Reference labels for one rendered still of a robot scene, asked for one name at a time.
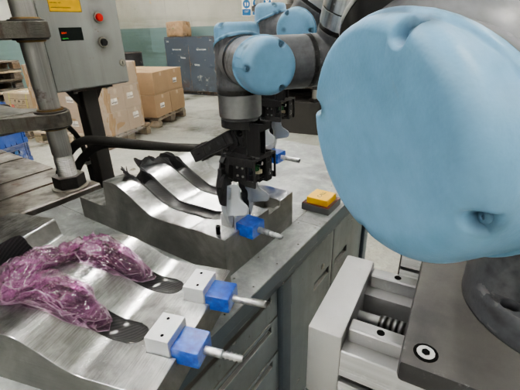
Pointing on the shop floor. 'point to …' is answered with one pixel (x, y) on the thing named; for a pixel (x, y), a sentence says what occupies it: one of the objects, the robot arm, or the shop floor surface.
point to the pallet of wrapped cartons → (125, 97)
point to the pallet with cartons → (161, 94)
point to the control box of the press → (85, 63)
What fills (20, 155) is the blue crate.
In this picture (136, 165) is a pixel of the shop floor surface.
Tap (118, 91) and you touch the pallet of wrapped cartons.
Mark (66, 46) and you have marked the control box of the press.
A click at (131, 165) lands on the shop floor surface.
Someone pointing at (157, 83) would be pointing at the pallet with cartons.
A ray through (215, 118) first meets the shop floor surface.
